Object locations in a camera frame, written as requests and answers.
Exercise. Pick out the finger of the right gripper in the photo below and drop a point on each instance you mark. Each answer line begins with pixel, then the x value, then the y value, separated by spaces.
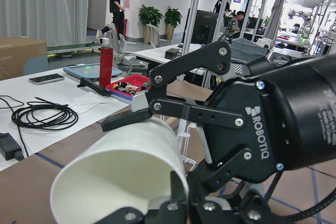
pixel 139 112

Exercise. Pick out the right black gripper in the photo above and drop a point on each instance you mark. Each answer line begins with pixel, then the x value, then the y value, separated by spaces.
pixel 240 125

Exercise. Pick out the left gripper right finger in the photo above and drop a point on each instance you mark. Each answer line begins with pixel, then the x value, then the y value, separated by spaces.
pixel 244 205

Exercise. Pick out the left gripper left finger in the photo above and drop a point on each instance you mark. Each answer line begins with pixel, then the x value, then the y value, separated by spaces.
pixel 172 209

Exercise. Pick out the white plastic cup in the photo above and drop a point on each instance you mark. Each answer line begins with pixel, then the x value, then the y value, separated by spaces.
pixel 128 167

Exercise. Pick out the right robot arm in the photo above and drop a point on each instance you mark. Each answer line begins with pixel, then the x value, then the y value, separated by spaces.
pixel 305 97

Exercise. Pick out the red parts tray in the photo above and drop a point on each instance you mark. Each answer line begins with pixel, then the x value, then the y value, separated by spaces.
pixel 128 87

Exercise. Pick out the red water bottle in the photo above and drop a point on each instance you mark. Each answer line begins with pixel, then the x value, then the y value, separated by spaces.
pixel 106 59

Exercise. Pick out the blue teach pendant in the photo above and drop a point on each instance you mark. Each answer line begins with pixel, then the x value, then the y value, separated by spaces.
pixel 90 71

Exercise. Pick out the smartphone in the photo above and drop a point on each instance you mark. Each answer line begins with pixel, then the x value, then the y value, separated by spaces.
pixel 46 79

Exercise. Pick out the black power adapter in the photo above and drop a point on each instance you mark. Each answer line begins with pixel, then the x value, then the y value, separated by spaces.
pixel 10 149

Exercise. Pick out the cardboard box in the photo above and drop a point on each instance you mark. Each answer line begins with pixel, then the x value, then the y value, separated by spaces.
pixel 22 56

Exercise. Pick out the white wire cup rack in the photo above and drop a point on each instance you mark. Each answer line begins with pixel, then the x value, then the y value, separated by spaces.
pixel 188 139

